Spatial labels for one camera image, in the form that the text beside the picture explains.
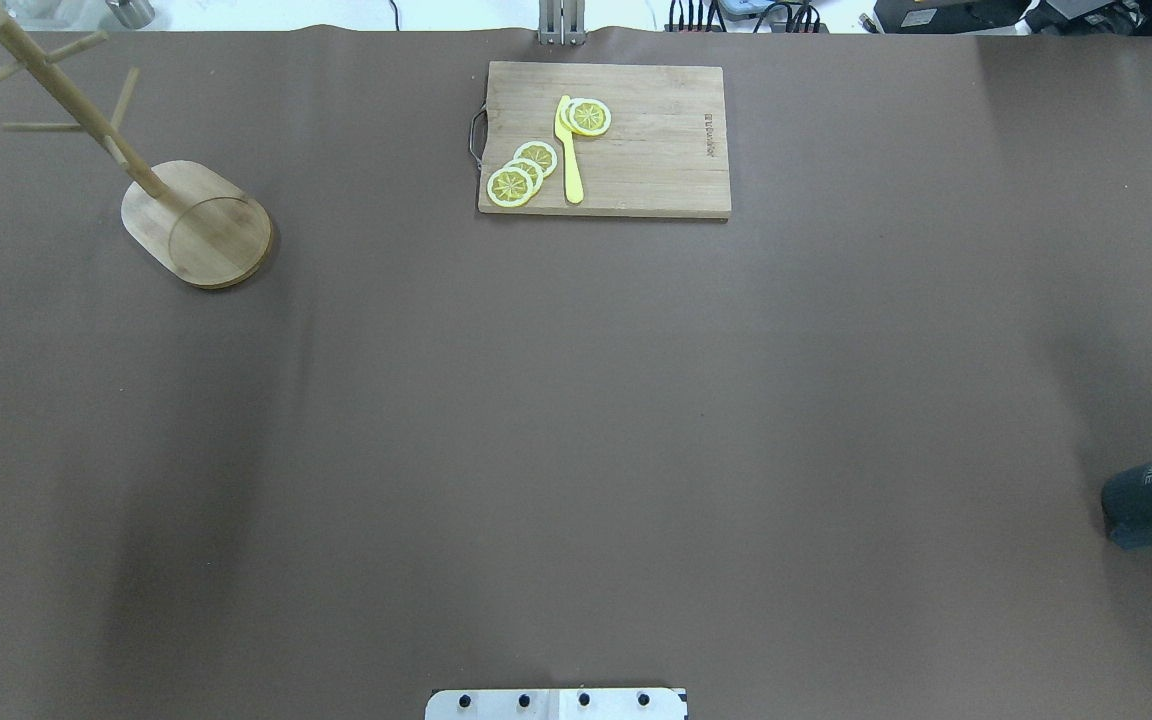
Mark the lemon slice under front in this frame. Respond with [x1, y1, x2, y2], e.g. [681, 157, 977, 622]
[558, 96, 582, 135]

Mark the yellow plastic knife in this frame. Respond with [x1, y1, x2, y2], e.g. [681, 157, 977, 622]
[553, 94, 585, 205]

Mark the lemon slice front left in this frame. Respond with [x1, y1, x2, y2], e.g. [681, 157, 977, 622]
[566, 97, 612, 137]

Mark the small steel cup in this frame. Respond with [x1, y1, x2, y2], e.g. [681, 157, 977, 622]
[105, 0, 157, 29]

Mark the aluminium frame post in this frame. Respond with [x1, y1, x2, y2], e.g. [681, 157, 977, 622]
[538, 0, 588, 46]

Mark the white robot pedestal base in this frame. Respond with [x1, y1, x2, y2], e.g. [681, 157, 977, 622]
[424, 687, 690, 719]

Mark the lemon slice middle stack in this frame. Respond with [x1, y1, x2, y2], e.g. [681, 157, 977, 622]
[505, 158, 545, 194]

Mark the bamboo cutting board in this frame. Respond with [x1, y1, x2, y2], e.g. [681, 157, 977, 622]
[477, 61, 732, 220]

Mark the bamboo mug tree rack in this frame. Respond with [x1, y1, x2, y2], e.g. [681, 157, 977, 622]
[0, 3, 275, 291]

